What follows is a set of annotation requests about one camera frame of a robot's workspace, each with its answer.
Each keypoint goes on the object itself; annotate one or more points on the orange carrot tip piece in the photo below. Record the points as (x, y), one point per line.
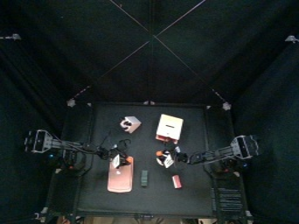
(158, 153)

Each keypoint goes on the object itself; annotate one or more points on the orange carrot piece green cap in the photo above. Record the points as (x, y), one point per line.
(128, 160)

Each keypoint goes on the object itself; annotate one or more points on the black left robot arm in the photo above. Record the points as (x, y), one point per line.
(57, 143)

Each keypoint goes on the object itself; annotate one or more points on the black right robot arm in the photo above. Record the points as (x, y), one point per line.
(217, 153)

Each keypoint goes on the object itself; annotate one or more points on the pink plastic tray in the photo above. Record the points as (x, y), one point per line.
(120, 180)

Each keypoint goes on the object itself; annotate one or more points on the patterned block green oval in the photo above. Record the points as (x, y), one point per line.
(144, 178)

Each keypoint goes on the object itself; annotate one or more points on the wooden drawer box red front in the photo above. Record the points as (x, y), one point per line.
(169, 125)

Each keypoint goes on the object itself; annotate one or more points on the white wooden knife block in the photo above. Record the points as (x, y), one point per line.
(132, 124)

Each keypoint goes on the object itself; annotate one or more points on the white text label sticker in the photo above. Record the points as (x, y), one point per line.
(229, 199)

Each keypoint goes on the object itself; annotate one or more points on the grey frame corner bracket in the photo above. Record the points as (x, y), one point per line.
(148, 102)
(291, 38)
(70, 102)
(14, 37)
(225, 106)

